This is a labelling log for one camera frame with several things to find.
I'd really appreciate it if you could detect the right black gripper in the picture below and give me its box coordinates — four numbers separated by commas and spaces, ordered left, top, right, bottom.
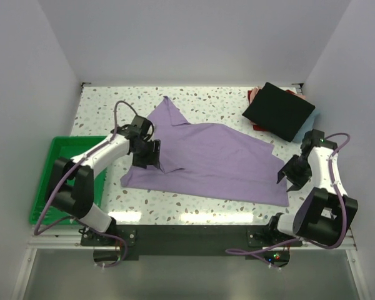
277, 154, 313, 191

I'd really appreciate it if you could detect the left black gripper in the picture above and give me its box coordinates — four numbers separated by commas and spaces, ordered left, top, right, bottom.
132, 138, 161, 169

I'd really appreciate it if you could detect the purple t shirt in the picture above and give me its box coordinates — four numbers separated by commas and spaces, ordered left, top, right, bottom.
121, 97, 289, 207

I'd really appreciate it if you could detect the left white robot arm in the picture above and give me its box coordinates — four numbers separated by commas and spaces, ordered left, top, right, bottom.
34, 115, 161, 248

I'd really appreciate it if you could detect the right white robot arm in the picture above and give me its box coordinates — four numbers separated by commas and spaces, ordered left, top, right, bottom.
266, 129, 358, 249

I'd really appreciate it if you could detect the light blue folded t shirt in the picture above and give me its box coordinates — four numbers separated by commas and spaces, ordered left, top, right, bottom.
292, 109, 319, 144

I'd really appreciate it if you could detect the black folded t shirt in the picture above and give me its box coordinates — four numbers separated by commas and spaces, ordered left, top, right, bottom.
242, 82, 316, 142

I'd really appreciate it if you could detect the pink folded t shirt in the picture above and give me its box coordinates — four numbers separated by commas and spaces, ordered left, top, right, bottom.
247, 87, 306, 104

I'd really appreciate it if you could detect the green plastic tray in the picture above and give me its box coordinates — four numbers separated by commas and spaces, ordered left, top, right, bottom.
29, 136, 110, 225

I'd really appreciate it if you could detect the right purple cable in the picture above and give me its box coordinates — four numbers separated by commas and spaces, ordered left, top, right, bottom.
225, 133, 353, 262

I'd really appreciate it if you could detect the purple cable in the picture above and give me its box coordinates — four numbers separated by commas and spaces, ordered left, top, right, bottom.
225, 133, 353, 262
34, 100, 138, 268

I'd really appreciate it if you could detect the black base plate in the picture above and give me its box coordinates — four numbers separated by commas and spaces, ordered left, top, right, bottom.
81, 224, 303, 262

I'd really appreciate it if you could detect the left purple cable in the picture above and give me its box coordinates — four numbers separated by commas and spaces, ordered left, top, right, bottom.
34, 100, 138, 268

